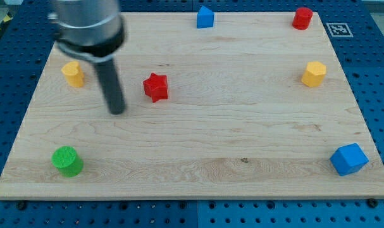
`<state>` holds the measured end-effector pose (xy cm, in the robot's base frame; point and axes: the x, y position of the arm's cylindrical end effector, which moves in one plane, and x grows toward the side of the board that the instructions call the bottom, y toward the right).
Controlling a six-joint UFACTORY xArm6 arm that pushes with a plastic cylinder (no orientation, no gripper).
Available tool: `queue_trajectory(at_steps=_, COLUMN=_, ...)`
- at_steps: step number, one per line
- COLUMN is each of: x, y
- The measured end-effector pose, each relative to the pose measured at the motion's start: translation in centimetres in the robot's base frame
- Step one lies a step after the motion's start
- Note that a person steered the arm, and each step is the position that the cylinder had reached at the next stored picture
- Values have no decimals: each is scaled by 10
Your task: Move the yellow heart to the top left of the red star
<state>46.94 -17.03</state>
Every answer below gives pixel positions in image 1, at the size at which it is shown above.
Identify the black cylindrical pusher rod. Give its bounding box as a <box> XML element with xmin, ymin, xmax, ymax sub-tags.
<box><xmin>94</xmin><ymin>58</ymin><xmax>126</xmax><ymax>115</ymax></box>

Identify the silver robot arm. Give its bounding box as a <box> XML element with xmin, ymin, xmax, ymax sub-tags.
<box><xmin>49</xmin><ymin>0</ymin><xmax>126</xmax><ymax>115</ymax></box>

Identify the yellow heart block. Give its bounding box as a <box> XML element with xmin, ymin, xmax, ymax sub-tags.
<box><xmin>61</xmin><ymin>61</ymin><xmax>84</xmax><ymax>87</ymax></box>

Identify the red star block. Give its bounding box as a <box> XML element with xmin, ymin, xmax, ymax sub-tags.
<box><xmin>143</xmin><ymin>72</ymin><xmax>168</xmax><ymax>103</ymax></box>

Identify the green cylinder block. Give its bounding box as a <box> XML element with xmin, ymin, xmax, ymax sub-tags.
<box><xmin>51</xmin><ymin>146</ymin><xmax>84</xmax><ymax>177</ymax></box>

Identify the blue triangular prism block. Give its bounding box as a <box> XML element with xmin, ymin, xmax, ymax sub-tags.
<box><xmin>196</xmin><ymin>6</ymin><xmax>214</xmax><ymax>29</ymax></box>

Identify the wooden board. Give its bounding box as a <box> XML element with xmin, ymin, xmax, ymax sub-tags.
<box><xmin>0</xmin><ymin>12</ymin><xmax>384</xmax><ymax>201</ymax></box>

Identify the red cylinder block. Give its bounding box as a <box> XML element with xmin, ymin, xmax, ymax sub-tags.
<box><xmin>292</xmin><ymin>7</ymin><xmax>313</xmax><ymax>30</ymax></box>

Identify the yellow hexagon block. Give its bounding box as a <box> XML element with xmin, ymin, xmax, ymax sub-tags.
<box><xmin>301</xmin><ymin>61</ymin><xmax>326</xmax><ymax>87</ymax></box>

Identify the fiducial marker tag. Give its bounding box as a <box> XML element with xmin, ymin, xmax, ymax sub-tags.
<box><xmin>326</xmin><ymin>22</ymin><xmax>353</xmax><ymax>37</ymax></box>

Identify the blue cube block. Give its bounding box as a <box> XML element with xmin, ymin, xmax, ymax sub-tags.
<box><xmin>330</xmin><ymin>143</ymin><xmax>369</xmax><ymax>176</ymax></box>

